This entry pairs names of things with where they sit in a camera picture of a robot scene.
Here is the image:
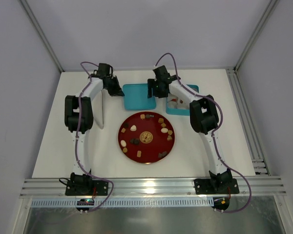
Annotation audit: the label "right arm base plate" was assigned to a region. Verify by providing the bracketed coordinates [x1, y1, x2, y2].
[194, 178, 240, 195]

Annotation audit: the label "metal serving tongs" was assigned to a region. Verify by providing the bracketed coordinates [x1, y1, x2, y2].
[93, 91, 105, 130]

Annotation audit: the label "teal tin lid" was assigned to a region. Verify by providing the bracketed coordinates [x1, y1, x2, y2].
[123, 83, 156, 111]

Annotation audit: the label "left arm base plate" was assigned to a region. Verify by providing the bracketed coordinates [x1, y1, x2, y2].
[65, 180, 108, 196]

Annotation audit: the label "red round plate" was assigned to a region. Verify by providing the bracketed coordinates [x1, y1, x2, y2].
[118, 111, 175, 164]

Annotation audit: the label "purple cable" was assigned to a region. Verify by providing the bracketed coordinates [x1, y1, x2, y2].
[74, 61, 115, 215]
[153, 52, 252, 214]

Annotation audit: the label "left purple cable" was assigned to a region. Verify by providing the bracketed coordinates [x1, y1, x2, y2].
[74, 61, 115, 215]

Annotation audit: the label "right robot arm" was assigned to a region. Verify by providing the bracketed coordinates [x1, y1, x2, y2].
[147, 65, 233, 194]

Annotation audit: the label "slotted cable duct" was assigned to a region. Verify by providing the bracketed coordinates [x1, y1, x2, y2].
[31, 197, 214, 208]

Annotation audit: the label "aluminium rail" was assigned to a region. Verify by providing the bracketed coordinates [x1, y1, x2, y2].
[20, 176, 287, 198]

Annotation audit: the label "white round chocolate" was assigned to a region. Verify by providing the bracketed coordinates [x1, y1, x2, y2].
[120, 140, 126, 147]

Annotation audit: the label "teal tin box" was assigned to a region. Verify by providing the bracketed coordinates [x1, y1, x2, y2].
[166, 81, 199, 116]

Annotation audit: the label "white oval swirl chocolate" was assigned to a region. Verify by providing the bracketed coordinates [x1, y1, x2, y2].
[161, 128, 168, 133]

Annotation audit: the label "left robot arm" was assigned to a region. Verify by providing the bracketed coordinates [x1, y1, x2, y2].
[64, 61, 124, 196]

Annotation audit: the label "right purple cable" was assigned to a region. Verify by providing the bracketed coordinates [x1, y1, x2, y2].
[153, 52, 252, 214]

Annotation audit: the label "white shell chocolate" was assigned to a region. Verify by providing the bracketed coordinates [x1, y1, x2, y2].
[130, 125, 137, 131]

